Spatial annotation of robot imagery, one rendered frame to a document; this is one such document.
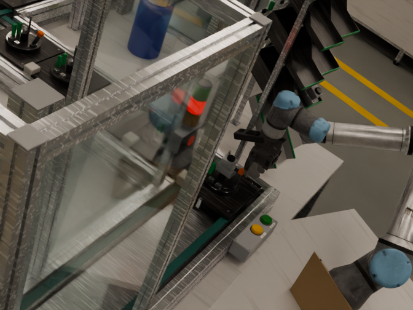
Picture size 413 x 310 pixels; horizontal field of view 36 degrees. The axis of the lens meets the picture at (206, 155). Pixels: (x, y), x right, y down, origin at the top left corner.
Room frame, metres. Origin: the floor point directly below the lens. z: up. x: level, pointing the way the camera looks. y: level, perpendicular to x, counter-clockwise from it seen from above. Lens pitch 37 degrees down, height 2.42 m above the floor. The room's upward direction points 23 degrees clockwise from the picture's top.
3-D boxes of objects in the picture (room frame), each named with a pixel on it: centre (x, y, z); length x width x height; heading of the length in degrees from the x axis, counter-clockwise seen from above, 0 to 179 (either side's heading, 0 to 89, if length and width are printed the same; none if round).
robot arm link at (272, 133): (1.77, -0.17, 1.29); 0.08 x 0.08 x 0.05
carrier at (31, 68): (2.05, 0.62, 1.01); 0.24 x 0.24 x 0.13; 71
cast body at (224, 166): (1.80, -0.07, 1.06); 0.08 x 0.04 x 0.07; 70
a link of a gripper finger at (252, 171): (1.75, -0.17, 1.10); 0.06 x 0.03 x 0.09; 71
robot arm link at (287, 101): (1.77, -0.17, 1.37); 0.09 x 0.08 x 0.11; 76
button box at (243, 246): (1.65, -0.26, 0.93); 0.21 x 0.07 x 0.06; 161
